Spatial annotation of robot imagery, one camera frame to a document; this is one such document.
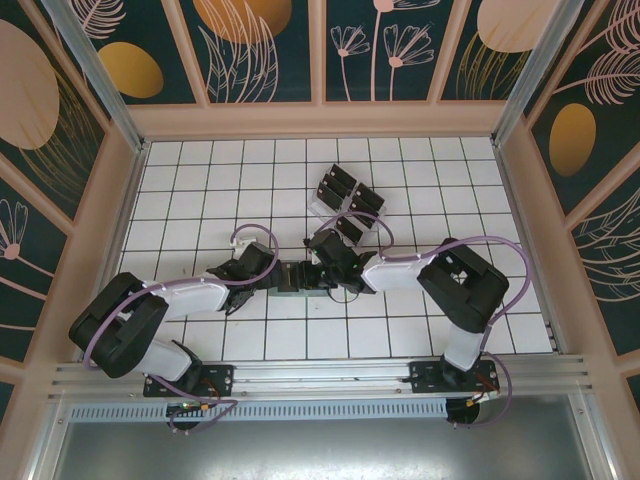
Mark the aluminium frame post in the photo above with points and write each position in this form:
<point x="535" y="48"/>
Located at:
<point x="530" y="65"/>
<point x="100" y="80"/>

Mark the aluminium side rail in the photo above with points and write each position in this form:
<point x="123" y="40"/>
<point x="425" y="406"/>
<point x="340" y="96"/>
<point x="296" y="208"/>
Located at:
<point x="122" y="235"/>
<point x="530" y="240"/>

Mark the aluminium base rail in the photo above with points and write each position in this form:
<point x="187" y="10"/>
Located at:
<point x="320" y="372"/>

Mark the grey metal panel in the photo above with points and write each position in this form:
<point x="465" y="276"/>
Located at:
<point x="320" y="450"/>

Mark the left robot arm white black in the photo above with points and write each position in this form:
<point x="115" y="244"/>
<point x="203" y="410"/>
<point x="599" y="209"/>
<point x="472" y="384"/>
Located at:
<point x="190" y="295"/>

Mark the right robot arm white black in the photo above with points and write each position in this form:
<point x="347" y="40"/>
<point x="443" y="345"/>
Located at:
<point x="395" y="272"/>

